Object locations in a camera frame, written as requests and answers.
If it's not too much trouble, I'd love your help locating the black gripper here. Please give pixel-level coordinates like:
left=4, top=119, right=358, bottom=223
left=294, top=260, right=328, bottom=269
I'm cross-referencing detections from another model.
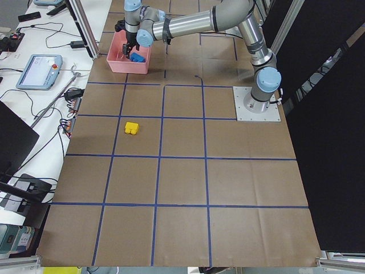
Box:
left=122, top=31, right=140, bottom=55

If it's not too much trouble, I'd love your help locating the blue toy block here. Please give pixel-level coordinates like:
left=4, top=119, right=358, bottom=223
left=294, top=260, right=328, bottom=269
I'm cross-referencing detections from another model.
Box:
left=129, top=52, right=146, bottom=63

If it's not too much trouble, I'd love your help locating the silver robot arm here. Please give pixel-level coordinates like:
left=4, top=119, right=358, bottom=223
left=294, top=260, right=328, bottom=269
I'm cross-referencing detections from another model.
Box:
left=115, top=1, right=282, bottom=114

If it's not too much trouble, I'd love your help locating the pink plastic box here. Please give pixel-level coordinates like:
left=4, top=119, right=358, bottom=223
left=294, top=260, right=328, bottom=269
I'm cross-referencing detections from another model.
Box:
left=107, top=30, right=152, bottom=74

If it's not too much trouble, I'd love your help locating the black power adapter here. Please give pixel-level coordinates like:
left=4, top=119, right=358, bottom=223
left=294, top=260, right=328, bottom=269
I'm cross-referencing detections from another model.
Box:
left=70, top=41, right=84, bottom=49

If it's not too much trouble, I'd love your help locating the metal rod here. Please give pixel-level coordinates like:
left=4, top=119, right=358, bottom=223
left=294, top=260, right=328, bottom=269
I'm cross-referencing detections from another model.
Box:
left=30, top=63, right=81, bottom=128

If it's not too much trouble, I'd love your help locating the yellow toy block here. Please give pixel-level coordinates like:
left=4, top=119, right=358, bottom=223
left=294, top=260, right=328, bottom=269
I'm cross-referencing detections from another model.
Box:
left=124, top=122, right=140, bottom=135

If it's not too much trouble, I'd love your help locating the teach pendant tablet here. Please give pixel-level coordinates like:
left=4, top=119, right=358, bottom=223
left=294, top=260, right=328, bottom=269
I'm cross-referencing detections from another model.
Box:
left=16, top=54, right=63, bottom=90

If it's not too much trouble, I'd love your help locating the black monitor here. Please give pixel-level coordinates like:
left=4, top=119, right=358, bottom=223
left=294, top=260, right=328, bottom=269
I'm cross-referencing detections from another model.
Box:
left=0, top=100, right=52, bottom=204

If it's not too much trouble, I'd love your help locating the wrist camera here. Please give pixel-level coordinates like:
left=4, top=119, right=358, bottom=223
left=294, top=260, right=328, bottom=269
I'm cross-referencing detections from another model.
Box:
left=115, top=19, right=126, bottom=32

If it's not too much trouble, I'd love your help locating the aluminium frame post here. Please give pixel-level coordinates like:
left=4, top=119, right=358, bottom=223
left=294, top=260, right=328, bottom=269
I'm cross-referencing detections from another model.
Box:
left=65, top=0, right=99, bottom=60

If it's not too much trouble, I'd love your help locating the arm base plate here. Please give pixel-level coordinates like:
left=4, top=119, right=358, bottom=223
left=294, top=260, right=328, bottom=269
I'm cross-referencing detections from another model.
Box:
left=233, top=86, right=281, bottom=122

